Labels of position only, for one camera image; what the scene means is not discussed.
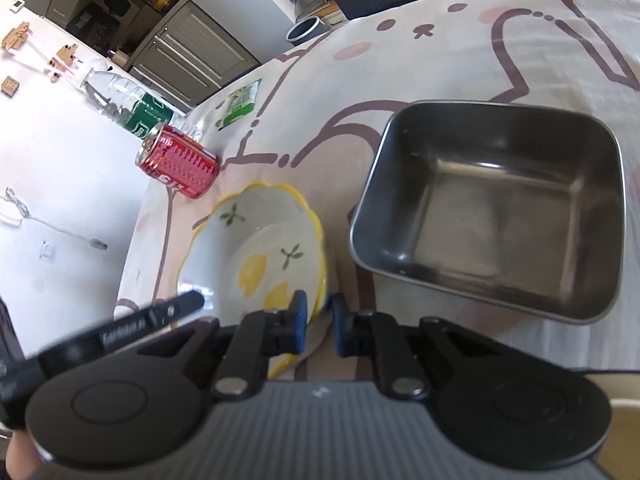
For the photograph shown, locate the red drink can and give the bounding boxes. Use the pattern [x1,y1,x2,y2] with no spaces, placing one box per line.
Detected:
[135,122,220,199]

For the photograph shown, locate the green and white packet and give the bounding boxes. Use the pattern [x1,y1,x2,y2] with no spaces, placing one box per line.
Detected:
[216,79,263,129]

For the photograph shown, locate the grey kitchen cabinets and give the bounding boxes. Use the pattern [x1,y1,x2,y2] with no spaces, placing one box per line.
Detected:
[44,0,262,112]

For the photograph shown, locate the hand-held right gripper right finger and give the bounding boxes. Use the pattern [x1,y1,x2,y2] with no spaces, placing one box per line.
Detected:
[334,294,506,402]

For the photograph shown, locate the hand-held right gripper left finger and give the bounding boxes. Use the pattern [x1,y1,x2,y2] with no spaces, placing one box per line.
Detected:
[137,291,308,401]

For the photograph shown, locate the white charger cable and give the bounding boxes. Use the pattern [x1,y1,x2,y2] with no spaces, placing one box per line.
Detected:
[0,187,109,252]

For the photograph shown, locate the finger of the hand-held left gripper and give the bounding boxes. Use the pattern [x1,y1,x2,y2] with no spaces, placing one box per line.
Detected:
[115,291,206,324]

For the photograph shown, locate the blue and white bin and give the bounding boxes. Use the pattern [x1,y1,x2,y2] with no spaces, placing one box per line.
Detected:
[285,15,329,44]

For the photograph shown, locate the person's left forearm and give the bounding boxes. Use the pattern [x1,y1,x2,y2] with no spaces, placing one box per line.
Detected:
[4,429,47,480]

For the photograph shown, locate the square steel tray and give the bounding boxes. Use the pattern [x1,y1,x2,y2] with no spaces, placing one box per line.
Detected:
[348,100,627,325]

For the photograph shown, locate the wooden wall hook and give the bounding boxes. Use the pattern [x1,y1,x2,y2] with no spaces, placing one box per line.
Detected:
[46,45,82,84]
[1,21,29,54]

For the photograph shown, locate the clear plastic water bottle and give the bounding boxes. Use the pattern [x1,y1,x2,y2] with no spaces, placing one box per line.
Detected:
[81,66,204,144]

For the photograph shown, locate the bear-printed tablecloth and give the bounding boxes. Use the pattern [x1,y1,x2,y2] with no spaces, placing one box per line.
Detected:
[114,0,640,386]

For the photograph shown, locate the yellow-rimmed floral bowl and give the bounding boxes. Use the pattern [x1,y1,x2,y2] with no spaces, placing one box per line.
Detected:
[177,182,332,381]

